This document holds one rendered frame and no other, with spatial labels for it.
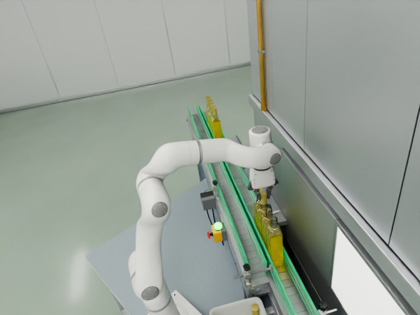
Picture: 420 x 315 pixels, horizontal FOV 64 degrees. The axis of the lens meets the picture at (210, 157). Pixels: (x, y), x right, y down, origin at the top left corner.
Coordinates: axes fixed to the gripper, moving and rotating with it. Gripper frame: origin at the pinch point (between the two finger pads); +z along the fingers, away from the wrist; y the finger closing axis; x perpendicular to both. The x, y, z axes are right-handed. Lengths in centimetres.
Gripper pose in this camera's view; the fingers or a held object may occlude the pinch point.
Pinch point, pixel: (263, 194)
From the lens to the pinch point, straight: 145.8
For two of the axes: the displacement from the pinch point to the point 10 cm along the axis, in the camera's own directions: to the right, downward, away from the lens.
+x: 1.9, 5.1, -8.4
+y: -9.7, 2.1, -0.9
